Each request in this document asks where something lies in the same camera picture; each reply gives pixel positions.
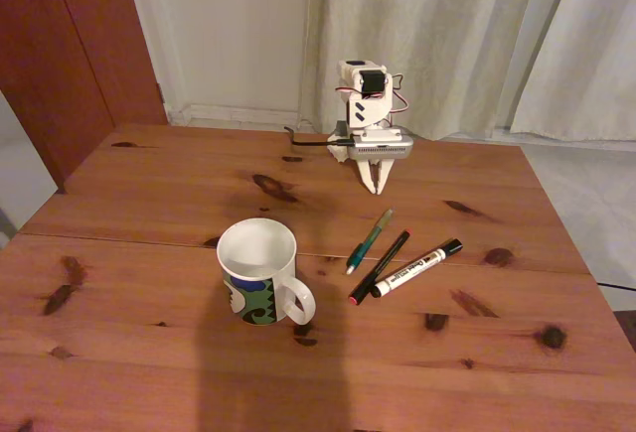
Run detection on green pen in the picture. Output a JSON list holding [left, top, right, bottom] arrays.
[[345, 208, 395, 275]]

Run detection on black pen red caps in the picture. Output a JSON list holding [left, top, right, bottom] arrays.
[[347, 228, 411, 306]]

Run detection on white whiteboard marker black cap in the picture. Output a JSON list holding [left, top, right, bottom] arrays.
[[370, 237, 464, 300]]

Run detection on wide white curtain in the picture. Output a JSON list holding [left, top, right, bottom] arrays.
[[297, 0, 580, 141]]

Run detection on white mug green blue pattern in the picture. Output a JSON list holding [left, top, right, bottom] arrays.
[[216, 217, 317, 327]]

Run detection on narrow white curtain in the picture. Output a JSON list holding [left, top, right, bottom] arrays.
[[511, 0, 636, 143]]

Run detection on brown wooden door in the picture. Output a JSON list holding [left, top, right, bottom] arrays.
[[0, 0, 169, 195]]

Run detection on silver camera box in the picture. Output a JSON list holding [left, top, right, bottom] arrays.
[[346, 134, 415, 161]]

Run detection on black camera cable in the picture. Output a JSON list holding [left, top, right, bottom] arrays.
[[283, 125, 355, 148]]

